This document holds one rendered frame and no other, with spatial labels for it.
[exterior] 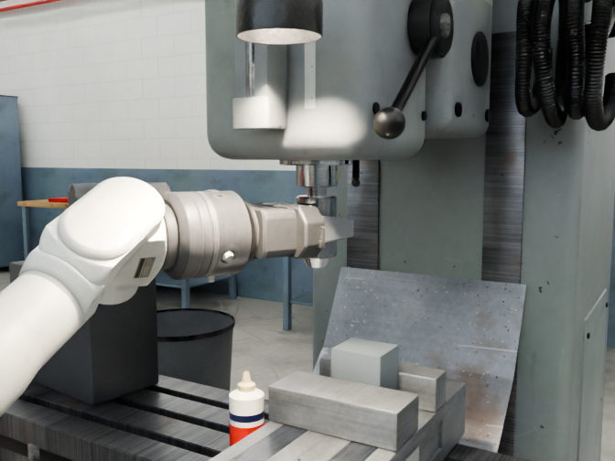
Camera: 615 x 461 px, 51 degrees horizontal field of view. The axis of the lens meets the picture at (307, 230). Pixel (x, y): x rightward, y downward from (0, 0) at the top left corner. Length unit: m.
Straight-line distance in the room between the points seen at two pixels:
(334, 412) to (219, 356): 2.00
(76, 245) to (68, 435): 0.42
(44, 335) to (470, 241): 0.71
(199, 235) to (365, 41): 0.24
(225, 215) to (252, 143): 0.09
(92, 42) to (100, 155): 1.18
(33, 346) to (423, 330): 0.68
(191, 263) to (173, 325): 2.39
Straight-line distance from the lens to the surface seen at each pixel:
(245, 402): 0.75
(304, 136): 0.64
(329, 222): 0.71
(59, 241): 0.56
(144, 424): 0.92
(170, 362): 2.60
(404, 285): 1.10
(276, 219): 0.66
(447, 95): 0.79
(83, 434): 0.91
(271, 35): 0.59
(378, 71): 0.65
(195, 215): 0.62
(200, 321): 2.99
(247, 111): 0.63
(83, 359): 0.99
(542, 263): 1.04
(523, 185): 1.03
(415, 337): 1.07
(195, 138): 6.38
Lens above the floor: 1.31
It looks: 6 degrees down
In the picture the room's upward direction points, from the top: straight up
